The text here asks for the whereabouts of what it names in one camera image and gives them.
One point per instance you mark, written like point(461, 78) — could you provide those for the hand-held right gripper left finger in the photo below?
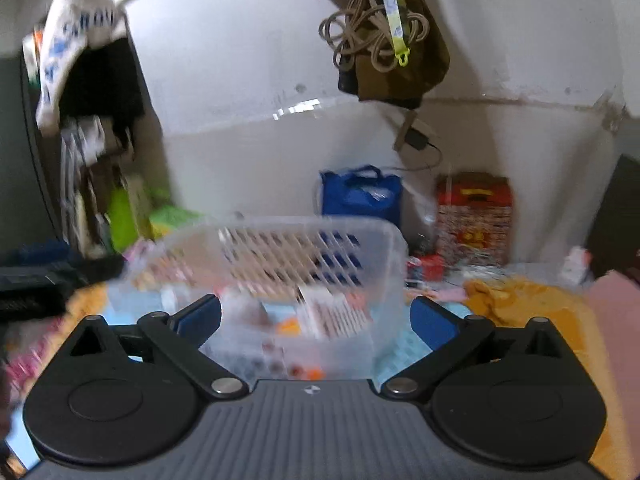
point(199, 319)

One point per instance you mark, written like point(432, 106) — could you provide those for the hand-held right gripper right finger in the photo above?
point(431, 324)

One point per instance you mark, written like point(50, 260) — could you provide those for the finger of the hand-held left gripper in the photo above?
point(97, 269)
point(42, 251)

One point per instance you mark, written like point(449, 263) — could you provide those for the red and white tissue pack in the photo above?
point(332, 312)

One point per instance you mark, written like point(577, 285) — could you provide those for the clear plastic basket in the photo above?
point(300, 270)

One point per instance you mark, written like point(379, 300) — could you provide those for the green shopping bag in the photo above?
point(125, 220)

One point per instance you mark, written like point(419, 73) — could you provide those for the dark grey door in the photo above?
point(20, 160)

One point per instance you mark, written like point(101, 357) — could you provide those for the orange floral blanket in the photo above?
point(530, 305)

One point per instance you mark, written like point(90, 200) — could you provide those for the red gift box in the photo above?
point(475, 220)

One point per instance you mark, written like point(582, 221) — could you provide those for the blue shopping bag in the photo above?
point(360, 195)

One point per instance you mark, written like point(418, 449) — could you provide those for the small white box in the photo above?
point(576, 265)

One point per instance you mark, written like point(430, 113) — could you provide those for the black hanging garment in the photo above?
point(107, 90)

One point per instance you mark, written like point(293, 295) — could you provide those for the pink cloth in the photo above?
point(617, 320)

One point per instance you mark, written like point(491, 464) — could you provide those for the black power adapter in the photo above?
point(415, 137)

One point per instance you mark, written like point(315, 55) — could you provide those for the white jacket with blue letters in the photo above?
point(65, 50)

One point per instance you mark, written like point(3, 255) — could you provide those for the dark wooden board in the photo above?
point(617, 210)

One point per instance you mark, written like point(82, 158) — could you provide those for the olive hanging bag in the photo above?
point(420, 65)

